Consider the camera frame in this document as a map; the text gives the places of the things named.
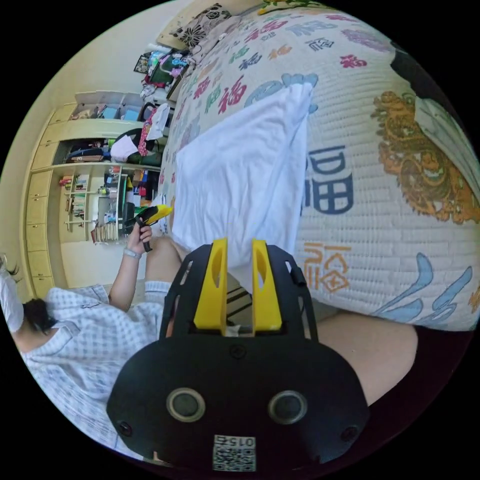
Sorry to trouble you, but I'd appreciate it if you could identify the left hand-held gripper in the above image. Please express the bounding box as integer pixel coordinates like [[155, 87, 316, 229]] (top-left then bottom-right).
[[132, 204, 175, 253]]

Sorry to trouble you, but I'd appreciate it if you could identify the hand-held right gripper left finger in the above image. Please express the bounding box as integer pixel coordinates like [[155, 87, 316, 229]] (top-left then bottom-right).
[[193, 237, 229, 336]]

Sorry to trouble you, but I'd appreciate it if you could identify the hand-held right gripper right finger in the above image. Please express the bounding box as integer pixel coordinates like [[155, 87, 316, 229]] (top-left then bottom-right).
[[251, 238, 283, 333]]

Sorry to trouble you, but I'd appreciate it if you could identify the white short sleeve shirt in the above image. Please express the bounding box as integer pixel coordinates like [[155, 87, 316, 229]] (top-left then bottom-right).
[[170, 81, 314, 298]]

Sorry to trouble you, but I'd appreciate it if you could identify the person's left forearm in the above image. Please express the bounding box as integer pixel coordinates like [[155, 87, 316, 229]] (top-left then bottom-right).
[[107, 248, 143, 313]]

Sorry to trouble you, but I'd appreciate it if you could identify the person's left hand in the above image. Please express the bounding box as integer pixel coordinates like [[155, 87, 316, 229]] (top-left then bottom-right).
[[126, 220, 154, 257]]

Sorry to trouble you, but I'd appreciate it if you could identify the pale yellow cupboard with shelves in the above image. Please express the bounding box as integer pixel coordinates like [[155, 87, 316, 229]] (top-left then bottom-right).
[[21, 91, 170, 298]]

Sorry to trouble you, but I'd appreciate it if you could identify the bed with printed quilt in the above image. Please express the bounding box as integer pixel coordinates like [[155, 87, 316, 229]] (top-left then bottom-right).
[[159, 0, 480, 333]]

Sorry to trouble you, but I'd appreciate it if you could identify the person's body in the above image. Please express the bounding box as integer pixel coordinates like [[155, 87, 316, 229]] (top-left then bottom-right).
[[0, 236, 419, 463]]

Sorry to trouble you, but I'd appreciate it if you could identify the black and white floral pillow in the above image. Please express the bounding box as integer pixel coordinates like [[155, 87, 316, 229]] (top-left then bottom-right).
[[170, 2, 234, 49]]

